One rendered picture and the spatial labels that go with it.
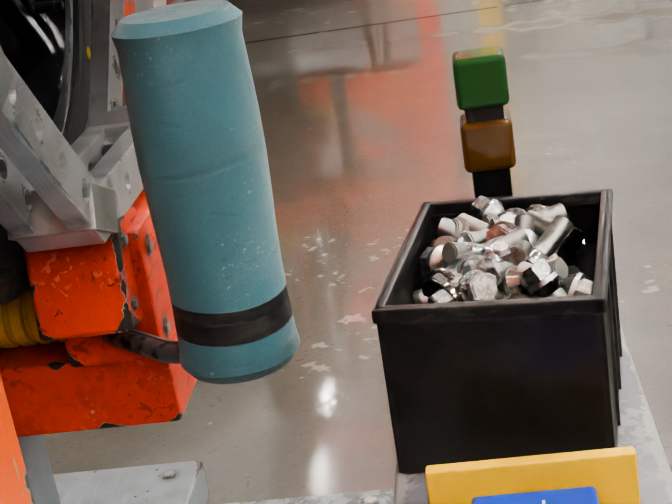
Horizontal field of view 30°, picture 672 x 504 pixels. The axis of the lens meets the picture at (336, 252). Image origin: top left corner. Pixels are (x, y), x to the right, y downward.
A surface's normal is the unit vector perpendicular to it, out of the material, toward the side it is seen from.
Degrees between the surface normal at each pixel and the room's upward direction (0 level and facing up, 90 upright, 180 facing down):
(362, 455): 0
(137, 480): 0
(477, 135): 90
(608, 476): 90
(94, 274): 80
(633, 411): 0
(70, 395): 90
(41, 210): 68
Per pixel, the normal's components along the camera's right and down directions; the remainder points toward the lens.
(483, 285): 0.33, -0.10
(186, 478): -0.15, -0.93
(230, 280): 0.26, 0.32
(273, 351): 0.62, 0.05
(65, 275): -0.10, 0.18
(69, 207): 0.05, 0.91
